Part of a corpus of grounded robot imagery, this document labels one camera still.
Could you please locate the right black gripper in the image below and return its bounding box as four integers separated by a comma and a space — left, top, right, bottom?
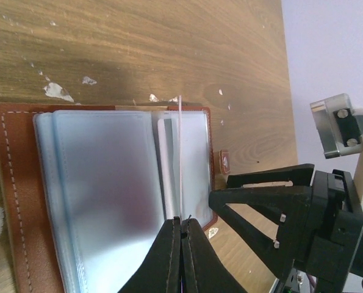
209, 164, 363, 292

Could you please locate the brown leather card holder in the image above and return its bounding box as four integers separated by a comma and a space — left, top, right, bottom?
0, 103, 230, 292

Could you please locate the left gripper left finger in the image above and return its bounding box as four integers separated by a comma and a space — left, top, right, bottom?
120, 217, 181, 292

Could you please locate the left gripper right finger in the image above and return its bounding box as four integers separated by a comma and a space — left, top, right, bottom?
181, 218, 245, 292

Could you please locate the white red credit card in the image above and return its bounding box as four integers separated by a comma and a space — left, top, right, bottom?
157, 111, 214, 227

